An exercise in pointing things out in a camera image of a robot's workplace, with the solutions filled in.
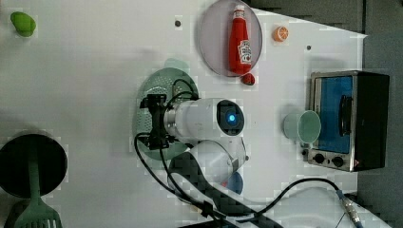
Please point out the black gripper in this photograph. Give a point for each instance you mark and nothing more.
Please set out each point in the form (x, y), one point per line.
(158, 136)

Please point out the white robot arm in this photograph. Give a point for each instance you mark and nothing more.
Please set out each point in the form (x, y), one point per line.
(200, 145)

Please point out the blue bowl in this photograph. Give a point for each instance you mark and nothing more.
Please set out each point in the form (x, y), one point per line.
(234, 183)

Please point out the red strawberry toy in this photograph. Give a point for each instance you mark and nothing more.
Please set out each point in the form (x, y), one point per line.
(248, 79)

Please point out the grey round plate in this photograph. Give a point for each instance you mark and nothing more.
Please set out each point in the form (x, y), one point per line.
(214, 35)

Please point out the red ketchup bottle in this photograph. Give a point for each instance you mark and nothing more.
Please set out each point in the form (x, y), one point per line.
(239, 48)

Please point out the green spatula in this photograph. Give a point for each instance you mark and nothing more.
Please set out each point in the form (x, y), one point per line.
(37, 214)

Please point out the green cup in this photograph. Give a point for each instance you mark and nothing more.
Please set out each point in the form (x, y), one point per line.
(302, 126)

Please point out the orange slice toy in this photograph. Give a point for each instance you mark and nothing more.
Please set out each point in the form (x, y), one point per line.
(280, 34)

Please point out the green toy vegetable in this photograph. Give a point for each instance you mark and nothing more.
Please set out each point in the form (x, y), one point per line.
(23, 23)

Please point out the black toaster oven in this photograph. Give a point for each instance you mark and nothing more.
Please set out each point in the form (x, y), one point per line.
(353, 110)

